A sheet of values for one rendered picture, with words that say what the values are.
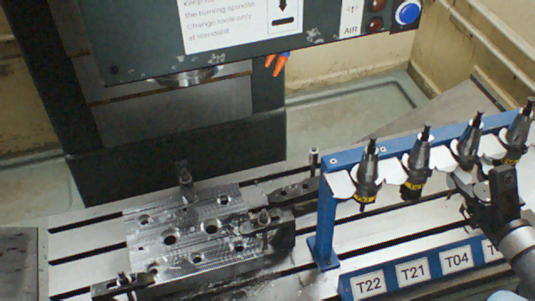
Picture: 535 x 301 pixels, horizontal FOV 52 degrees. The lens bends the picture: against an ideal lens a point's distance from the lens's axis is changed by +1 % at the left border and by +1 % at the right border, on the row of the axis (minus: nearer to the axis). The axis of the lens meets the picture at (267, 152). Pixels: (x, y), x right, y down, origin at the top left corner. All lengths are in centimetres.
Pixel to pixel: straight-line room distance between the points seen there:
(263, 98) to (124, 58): 103
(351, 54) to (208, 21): 155
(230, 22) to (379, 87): 166
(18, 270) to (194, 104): 71
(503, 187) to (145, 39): 70
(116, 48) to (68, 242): 85
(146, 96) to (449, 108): 100
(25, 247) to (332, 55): 128
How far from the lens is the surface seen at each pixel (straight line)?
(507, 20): 181
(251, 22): 70
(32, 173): 214
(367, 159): 103
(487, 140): 122
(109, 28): 67
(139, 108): 157
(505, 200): 109
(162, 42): 69
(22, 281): 177
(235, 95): 160
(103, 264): 139
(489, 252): 139
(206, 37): 69
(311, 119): 214
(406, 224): 143
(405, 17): 78
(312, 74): 218
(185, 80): 88
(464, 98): 194
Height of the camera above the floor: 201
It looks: 46 degrees down
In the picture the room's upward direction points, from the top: 2 degrees counter-clockwise
